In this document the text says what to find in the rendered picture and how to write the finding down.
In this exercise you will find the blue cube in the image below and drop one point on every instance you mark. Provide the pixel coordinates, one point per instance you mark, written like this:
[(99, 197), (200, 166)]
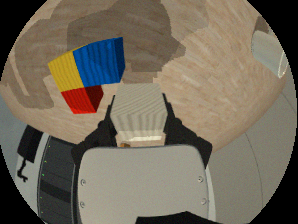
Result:
[(101, 62)]

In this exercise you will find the beige mug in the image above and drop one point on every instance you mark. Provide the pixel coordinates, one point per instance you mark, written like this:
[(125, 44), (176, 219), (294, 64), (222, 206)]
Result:
[(268, 50)]

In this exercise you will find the yellow cube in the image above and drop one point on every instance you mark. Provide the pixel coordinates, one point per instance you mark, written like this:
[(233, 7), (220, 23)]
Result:
[(65, 72)]

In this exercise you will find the red cube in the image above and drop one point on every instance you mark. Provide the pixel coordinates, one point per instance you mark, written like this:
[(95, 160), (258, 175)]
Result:
[(84, 100)]

